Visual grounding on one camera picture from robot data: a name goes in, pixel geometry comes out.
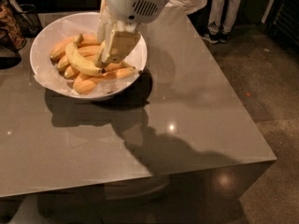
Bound front curved yellow banana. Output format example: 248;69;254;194
65;42;101;76

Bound white paper bowl liner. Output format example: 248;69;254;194
33;16;149;99

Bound dark wire rack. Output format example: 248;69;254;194
8;0;43;38

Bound patterned container at left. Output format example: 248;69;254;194
0;0;26;50

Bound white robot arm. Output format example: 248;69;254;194
95;0;170;68

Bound orange banana bunch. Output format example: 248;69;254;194
50;34;135;95

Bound person in beige trousers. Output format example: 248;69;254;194
167;0;241;44

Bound white bowl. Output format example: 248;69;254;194
29;11;149;102

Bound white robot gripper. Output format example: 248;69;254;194
97;0;169;63

